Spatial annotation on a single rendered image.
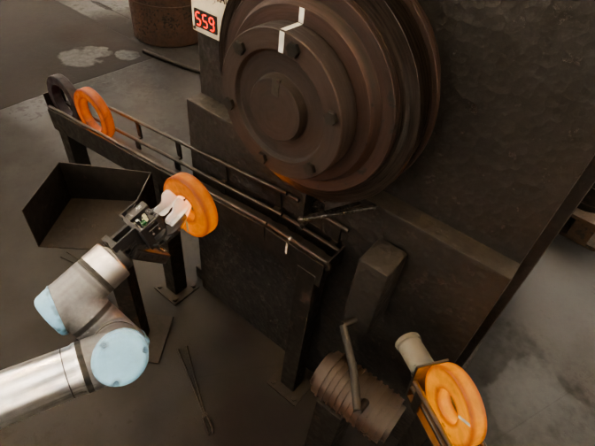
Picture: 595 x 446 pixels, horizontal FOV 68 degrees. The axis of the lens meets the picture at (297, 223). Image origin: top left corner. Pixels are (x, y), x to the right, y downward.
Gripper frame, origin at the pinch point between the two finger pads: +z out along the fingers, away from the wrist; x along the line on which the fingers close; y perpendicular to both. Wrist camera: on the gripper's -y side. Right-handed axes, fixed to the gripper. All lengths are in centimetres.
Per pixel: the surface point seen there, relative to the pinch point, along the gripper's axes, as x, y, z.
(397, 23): -32, 39, 28
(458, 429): -71, -14, -2
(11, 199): 135, -81, -24
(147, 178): 25.7, -13.6, 2.6
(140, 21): 241, -109, 131
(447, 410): -68, -18, 1
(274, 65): -15.0, 30.6, 18.2
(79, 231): 33.3, -20.3, -19.2
